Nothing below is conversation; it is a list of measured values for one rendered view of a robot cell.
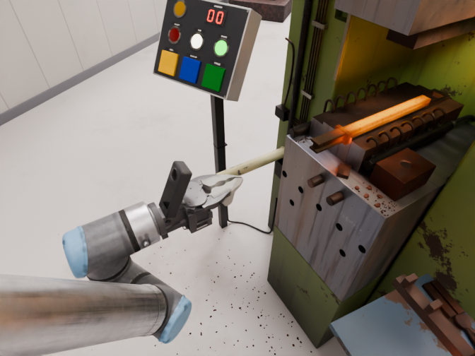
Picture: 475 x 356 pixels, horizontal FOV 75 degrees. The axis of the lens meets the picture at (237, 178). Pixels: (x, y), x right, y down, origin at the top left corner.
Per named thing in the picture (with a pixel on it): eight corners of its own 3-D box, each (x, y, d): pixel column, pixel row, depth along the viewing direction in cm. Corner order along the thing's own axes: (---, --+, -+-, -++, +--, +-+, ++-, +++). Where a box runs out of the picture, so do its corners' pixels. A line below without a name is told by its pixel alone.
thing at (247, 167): (196, 198, 120) (194, 188, 116) (190, 189, 123) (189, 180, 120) (287, 159, 136) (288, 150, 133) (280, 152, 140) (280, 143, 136)
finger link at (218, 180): (235, 184, 76) (201, 198, 73) (235, 166, 72) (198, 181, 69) (242, 192, 74) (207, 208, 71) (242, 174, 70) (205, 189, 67)
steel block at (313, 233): (341, 302, 103) (386, 219, 72) (273, 224, 127) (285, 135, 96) (444, 231, 124) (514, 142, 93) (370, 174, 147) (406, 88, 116)
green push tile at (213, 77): (218, 92, 102) (224, 69, 100) (200, 86, 105) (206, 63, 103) (221, 92, 104) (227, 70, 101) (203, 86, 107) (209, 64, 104)
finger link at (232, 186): (242, 192, 74) (207, 208, 71) (242, 174, 70) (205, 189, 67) (249, 200, 72) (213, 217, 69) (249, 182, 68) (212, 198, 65)
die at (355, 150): (357, 173, 83) (366, 148, 78) (308, 134, 96) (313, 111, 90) (452, 126, 99) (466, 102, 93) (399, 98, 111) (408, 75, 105)
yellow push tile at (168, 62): (172, 76, 110) (177, 54, 108) (157, 71, 113) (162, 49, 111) (176, 77, 112) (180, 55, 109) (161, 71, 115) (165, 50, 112)
